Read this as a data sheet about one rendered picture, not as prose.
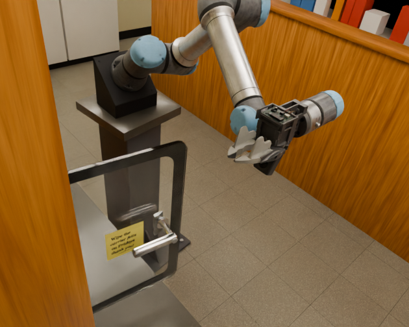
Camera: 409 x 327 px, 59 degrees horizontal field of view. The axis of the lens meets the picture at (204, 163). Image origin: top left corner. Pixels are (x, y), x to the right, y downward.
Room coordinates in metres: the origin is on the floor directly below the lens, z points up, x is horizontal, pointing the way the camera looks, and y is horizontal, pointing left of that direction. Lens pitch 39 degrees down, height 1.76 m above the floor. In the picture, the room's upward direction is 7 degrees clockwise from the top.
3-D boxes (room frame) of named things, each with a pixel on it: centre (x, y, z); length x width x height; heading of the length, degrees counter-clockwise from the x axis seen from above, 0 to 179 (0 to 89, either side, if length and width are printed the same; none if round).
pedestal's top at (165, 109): (1.36, 0.36, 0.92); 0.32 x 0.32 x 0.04; 54
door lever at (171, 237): (0.45, 0.08, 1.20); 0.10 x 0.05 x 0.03; 127
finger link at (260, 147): (0.59, -0.10, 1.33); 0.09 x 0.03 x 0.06; 140
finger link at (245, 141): (0.62, -0.07, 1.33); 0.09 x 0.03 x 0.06; 133
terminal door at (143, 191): (0.43, 0.16, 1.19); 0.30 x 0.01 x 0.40; 127
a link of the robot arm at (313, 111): (0.74, -0.21, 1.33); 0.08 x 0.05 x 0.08; 47
